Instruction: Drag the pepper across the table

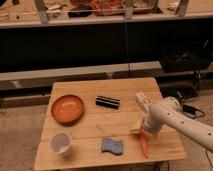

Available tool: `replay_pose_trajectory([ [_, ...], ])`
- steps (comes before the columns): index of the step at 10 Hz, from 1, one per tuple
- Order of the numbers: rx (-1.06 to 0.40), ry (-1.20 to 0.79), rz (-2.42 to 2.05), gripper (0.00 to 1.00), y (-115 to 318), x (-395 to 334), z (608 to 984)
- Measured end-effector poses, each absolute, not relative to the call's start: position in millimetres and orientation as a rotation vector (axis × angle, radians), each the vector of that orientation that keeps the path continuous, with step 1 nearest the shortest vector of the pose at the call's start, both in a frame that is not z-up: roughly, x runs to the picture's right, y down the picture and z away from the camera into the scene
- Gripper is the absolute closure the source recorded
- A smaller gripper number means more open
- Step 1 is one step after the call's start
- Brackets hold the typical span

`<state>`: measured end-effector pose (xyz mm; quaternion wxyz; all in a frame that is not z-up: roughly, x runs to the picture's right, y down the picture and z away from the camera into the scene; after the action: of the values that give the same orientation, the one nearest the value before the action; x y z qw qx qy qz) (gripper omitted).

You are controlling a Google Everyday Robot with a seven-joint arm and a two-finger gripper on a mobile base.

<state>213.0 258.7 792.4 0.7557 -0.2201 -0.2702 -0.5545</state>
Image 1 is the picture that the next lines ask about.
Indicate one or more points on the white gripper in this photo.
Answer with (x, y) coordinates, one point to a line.
(146, 128)

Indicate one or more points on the orange pepper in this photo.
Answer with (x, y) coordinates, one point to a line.
(144, 144)

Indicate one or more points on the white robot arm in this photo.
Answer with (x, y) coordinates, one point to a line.
(168, 111)

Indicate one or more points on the blue sponge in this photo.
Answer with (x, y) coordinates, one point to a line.
(112, 146)

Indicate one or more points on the black striped block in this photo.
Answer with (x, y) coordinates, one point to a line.
(107, 102)

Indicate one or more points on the wooden folding table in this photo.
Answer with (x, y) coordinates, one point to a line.
(100, 122)

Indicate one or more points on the black box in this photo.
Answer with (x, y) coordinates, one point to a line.
(184, 57)

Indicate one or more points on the orange bowl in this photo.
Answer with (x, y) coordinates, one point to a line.
(67, 109)

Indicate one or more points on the white plastic cup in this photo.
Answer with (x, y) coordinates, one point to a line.
(60, 143)

